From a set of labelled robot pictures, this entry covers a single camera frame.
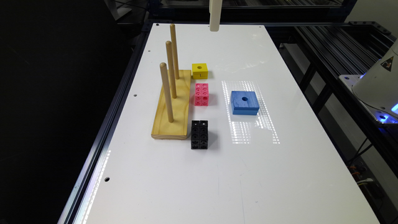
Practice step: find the wooden peg board base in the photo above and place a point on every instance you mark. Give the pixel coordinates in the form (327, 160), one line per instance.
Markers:
(162, 128)

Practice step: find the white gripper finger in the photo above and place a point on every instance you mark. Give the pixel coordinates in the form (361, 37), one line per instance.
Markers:
(215, 7)

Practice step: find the rear wooden peg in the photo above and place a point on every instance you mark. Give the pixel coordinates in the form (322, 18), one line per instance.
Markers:
(174, 50)

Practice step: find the pink stud block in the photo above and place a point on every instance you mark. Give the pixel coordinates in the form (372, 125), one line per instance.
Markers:
(201, 96)

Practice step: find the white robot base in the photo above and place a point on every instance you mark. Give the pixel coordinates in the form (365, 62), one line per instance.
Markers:
(376, 90)

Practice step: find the front wooden peg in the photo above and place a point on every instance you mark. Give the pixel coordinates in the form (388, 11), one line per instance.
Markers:
(166, 87)

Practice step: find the middle wooden peg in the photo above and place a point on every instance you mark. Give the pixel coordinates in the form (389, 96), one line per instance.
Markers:
(173, 89)

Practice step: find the blue square block with hole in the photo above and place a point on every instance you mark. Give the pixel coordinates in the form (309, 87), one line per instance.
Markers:
(244, 103)

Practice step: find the wooden peg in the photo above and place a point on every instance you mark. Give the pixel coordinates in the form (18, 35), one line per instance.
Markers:
(166, 87)
(173, 89)
(174, 50)

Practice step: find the black stud block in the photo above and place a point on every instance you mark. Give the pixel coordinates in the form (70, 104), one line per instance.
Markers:
(199, 134)

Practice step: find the yellow cube with hole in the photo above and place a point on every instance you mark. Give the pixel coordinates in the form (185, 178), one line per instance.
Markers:
(199, 71)

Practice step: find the black aluminium frame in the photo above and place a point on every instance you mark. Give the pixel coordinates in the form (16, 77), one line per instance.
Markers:
(336, 48)

